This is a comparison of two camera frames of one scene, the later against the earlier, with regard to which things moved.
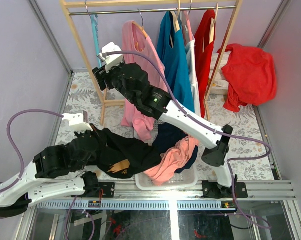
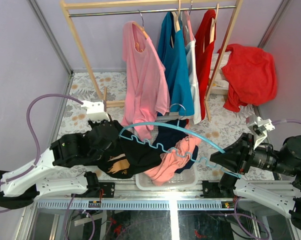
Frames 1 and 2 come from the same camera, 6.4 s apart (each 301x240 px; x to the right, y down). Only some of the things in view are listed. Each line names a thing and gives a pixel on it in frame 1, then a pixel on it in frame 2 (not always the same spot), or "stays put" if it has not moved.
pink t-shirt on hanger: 134,39 stays put
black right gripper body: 113,80 -> 262,156
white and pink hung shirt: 190,44 stays put
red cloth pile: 251,74 stays put
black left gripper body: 83,134 -> 94,123
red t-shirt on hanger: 205,54 stays put
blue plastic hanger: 94,22 -> 179,126
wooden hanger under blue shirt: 176,18 stays put
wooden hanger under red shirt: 211,31 stays put
